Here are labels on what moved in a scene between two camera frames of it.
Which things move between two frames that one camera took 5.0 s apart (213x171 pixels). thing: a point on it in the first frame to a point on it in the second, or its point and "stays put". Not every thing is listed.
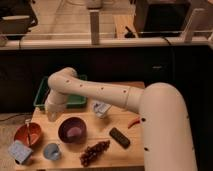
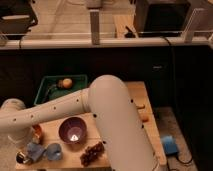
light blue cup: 51,151 stays put
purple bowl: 72,130 stays put
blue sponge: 19,152 to 34,151
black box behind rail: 161,18 stays put
